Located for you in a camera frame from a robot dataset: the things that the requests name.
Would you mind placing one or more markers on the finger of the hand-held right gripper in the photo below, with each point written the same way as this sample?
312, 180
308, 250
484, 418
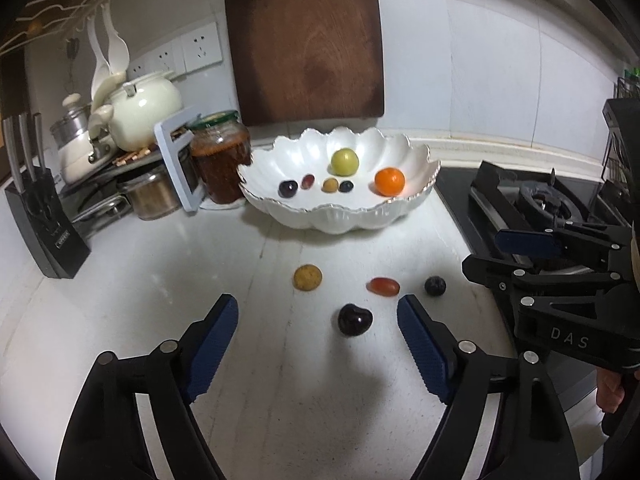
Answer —
525, 242
500, 275

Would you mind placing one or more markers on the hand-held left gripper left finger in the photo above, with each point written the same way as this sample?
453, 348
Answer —
212, 345

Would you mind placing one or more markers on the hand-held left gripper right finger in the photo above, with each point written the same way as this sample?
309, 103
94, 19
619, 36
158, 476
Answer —
422, 350

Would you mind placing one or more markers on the large dark cherry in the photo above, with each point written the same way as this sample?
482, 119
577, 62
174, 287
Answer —
355, 319

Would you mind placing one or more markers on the red grape tomato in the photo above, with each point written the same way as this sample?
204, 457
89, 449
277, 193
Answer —
384, 286

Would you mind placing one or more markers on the large brown longan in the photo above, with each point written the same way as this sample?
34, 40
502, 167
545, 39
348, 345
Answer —
307, 277

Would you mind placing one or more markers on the small orange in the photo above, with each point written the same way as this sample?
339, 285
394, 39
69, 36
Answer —
389, 181

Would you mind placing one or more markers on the white scalloped bowl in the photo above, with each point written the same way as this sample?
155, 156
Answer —
320, 215

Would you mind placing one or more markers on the small blueberry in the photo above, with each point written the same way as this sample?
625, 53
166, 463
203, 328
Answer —
345, 186

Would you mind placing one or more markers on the small brown longan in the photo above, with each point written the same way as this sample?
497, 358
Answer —
329, 185

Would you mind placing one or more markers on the dark red grape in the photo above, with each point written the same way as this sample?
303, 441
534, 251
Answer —
308, 180

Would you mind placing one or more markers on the green plum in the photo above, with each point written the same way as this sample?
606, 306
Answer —
344, 161

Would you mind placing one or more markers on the person's right hand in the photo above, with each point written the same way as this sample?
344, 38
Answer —
607, 392

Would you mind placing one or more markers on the black gas stove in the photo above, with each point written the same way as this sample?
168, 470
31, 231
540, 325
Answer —
500, 195

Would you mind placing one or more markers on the steel pan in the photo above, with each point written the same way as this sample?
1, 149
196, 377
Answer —
100, 210

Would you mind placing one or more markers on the green lidded sauce jar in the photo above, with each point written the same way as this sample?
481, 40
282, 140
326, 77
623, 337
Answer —
220, 165

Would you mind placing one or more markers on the white kitchen shelf rack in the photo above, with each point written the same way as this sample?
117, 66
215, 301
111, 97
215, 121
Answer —
172, 160

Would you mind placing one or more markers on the wooden trivet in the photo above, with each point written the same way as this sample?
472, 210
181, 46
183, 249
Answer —
132, 156

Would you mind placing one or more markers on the black knife block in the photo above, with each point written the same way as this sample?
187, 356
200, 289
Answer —
45, 225

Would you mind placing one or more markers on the white enamel pot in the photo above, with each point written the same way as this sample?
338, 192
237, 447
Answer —
80, 160

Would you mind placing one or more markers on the cream ceramic teapot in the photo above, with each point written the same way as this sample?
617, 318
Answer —
145, 105

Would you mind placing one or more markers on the dark wooden cutting board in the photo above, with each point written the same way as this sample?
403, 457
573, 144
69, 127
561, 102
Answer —
305, 45

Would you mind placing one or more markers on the white hanging spoon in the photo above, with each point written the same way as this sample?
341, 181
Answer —
100, 65

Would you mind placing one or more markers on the white hanging spatula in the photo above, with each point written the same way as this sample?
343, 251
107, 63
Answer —
117, 47

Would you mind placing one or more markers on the white wall outlet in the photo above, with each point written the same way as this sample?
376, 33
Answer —
202, 49
164, 62
138, 67

